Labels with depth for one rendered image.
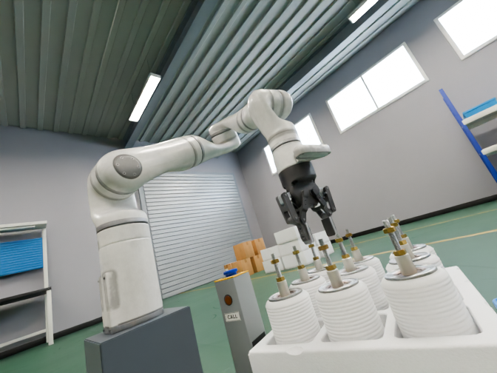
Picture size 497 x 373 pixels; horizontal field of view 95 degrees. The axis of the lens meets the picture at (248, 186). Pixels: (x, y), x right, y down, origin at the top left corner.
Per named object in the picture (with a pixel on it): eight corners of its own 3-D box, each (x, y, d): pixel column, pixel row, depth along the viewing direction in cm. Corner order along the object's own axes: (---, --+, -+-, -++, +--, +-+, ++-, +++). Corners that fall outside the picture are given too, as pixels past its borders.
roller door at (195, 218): (158, 301, 477) (135, 169, 562) (156, 301, 485) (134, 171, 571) (261, 263, 700) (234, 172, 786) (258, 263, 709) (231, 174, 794)
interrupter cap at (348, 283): (362, 278, 44) (360, 274, 44) (356, 290, 38) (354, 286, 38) (325, 286, 48) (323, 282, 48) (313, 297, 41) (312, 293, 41)
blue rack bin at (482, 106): (467, 124, 388) (463, 118, 392) (497, 110, 364) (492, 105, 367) (466, 118, 353) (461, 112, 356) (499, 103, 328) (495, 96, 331)
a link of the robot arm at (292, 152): (302, 152, 41) (291, 123, 43) (268, 178, 50) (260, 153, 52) (334, 152, 46) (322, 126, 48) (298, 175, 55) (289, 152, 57)
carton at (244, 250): (255, 255, 442) (251, 240, 451) (246, 258, 425) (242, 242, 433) (245, 258, 462) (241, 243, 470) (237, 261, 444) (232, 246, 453)
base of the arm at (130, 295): (114, 334, 35) (102, 226, 39) (101, 333, 41) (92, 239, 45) (171, 311, 41) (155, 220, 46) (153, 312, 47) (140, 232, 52)
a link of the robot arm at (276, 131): (274, 141, 46) (308, 139, 49) (251, 81, 50) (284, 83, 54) (259, 158, 51) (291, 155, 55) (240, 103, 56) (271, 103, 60)
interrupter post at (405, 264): (418, 276, 35) (407, 254, 36) (401, 278, 37) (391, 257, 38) (420, 271, 37) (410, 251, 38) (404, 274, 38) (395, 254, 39)
